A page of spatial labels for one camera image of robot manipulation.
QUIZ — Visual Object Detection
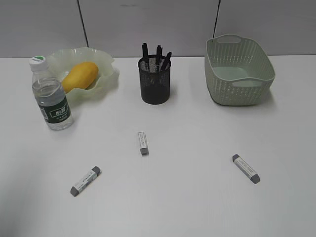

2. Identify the black marker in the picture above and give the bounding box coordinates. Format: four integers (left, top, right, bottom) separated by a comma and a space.
160, 52, 172, 71
155, 45, 162, 73
142, 43, 150, 72

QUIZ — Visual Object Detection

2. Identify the yellow mango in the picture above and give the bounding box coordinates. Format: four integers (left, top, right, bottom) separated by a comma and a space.
62, 62, 98, 93

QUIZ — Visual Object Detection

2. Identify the white eraser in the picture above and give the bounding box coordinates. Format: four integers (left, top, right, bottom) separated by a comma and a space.
232, 154, 260, 184
70, 166, 101, 197
138, 132, 149, 155

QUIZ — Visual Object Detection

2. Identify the clear water bottle green label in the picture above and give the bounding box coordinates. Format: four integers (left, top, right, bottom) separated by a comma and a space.
29, 56, 74, 130

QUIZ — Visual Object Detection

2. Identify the black mesh pen holder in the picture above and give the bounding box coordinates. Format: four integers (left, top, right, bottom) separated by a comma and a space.
138, 54, 171, 105

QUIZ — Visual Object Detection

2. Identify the pale green plastic basket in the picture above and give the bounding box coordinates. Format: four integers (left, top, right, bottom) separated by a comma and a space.
204, 34, 276, 106

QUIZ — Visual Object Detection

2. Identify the translucent green wavy plate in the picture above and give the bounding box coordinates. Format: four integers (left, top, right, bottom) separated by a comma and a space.
46, 47, 115, 98

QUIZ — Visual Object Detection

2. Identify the black wall cable left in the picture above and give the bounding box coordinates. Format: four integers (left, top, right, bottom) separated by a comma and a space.
77, 0, 90, 48

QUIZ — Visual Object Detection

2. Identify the black wall cable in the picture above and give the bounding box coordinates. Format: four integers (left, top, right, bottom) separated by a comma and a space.
77, 0, 90, 48
212, 0, 221, 38

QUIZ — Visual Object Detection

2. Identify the black wall cable right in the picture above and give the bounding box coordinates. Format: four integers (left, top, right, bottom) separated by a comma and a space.
212, 0, 221, 38

